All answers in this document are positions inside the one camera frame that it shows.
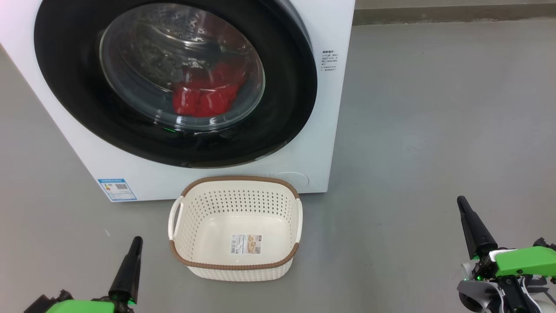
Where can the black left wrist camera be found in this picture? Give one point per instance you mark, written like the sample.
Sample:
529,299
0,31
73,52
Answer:
43,305

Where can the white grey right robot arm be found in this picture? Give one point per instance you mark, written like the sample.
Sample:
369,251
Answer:
478,291

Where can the white front-load washing machine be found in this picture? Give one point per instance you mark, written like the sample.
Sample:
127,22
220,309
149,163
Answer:
330,130

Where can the round white filter cover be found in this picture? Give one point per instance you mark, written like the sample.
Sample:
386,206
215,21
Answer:
300,179

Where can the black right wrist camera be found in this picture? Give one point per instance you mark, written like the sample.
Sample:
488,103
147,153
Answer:
544,243

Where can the red garment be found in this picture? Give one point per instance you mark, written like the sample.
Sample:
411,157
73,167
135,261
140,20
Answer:
204,100

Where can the black round glass washer door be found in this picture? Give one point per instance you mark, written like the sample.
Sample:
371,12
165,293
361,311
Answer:
65,87

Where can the cream basket with brown rim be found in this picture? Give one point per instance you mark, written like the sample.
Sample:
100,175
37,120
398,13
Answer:
217,234

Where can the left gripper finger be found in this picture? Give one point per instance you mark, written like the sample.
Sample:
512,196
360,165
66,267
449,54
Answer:
127,278

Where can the blue energy label sticker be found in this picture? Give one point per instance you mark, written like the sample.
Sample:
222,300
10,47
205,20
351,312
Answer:
117,189

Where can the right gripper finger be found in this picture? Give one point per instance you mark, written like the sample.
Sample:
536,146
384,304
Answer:
478,237

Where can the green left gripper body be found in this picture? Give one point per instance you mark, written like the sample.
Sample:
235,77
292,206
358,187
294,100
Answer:
80,307

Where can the printed product label sticker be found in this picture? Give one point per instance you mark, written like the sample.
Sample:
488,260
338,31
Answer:
246,244

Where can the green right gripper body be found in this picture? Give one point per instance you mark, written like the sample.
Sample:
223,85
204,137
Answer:
525,261

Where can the steel washing machine drum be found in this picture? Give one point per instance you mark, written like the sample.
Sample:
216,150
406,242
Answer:
165,43

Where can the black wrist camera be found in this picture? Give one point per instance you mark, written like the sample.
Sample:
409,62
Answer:
544,243
43,305

